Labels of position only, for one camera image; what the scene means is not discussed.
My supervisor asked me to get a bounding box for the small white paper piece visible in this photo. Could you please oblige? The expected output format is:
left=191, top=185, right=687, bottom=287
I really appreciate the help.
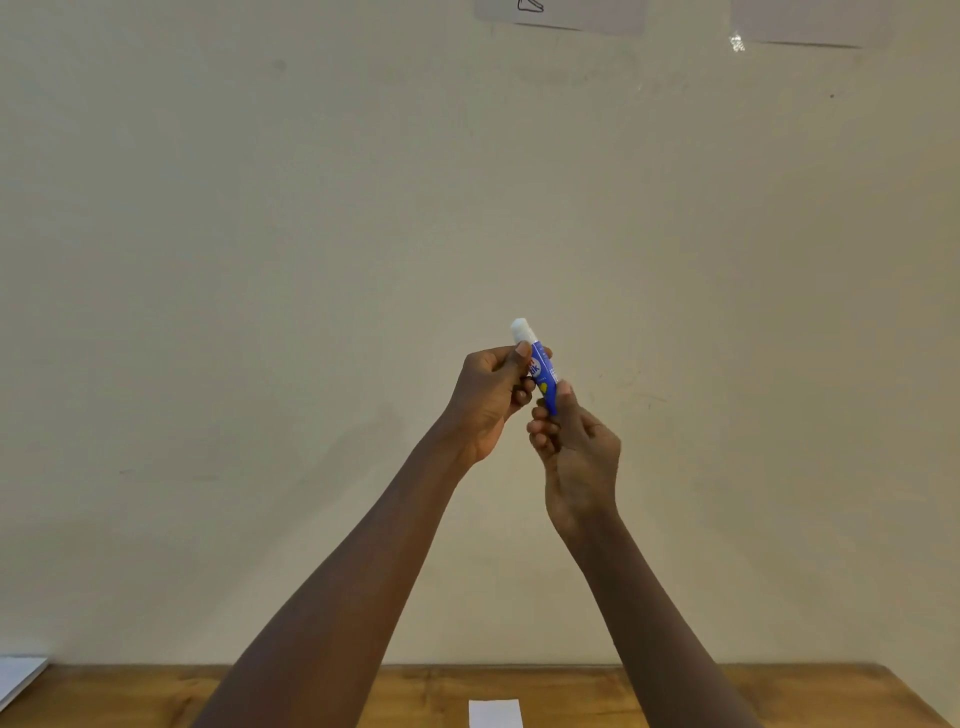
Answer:
left=468, top=699, right=524, bottom=728

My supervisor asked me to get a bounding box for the paper sheet with drawing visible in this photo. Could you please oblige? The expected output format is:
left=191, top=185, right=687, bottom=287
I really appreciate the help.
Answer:
left=474, top=0, right=649, bottom=36

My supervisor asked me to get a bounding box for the person's right forearm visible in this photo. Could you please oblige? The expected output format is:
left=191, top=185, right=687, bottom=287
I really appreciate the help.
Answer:
left=553, top=507, right=765, bottom=728

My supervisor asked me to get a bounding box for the person's left hand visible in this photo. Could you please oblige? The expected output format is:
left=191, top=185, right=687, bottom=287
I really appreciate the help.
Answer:
left=442, top=341, right=555, bottom=468

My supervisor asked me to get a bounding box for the person's left forearm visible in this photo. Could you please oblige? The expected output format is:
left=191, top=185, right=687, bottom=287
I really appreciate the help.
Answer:
left=193, top=414, right=477, bottom=728

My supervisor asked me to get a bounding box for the person's right hand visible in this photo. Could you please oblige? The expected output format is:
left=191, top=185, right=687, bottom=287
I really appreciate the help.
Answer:
left=526, top=381, right=623, bottom=535

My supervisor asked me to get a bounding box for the blue glue stick white cap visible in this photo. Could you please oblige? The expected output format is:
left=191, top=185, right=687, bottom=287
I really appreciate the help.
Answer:
left=510, top=318, right=561, bottom=417

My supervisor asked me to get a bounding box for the blank taped paper sheet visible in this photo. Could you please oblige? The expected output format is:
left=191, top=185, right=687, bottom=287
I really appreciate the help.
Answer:
left=730, top=0, right=897, bottom=49

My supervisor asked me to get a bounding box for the white paper sheet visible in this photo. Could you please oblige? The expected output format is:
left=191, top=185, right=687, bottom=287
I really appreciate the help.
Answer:
left=0, top=657, right=49, bottom=712

